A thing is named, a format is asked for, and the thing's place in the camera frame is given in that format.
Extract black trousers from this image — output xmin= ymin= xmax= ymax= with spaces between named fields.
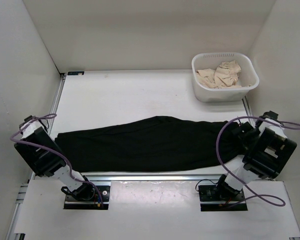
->
xmin=55 ymin=116 xmax=243 ymax=173

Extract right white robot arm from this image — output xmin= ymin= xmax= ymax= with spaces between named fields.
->
xmin=214 ymin=111 xmax=297 ymax=200

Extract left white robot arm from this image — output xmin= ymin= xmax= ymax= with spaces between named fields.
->
xmin=10 ymin=113 xmax=98 ymax=201

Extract beige trousers in basket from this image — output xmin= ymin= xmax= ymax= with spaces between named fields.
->
xmin=192 ymin=60 xmax=253 ymax=90

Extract white plastic basket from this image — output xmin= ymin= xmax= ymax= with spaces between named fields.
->
xmin=191 ymin=52 xmax=260 ymax=102

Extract white front cover board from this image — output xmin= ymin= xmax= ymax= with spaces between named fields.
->
xmin=14 ymin=179 xmax=300 ymax=240

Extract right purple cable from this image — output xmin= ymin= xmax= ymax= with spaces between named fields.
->
xmin=215 ymin=115 xmax=300 ymax=210

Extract purple cable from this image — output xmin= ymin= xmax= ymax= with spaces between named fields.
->
xmin=215 ymin=115 xmax=300 ymax=210
xmin=9 ymin=113 xmax=105 ymax=210

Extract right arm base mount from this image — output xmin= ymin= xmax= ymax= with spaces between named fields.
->
xmin=195 ymin=179 xmax=248 ymax=212

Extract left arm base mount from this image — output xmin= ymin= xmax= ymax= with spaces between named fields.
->
xmin=61 ymin=183 xmax=111 ymax=211

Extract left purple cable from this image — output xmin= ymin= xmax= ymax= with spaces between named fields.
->
xmin=9 ymin=113 xmax=105 ymax=210

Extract aluminium frame rail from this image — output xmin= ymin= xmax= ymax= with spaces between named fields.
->
xmin=9 ymin=70 xmax=292 ymax=240

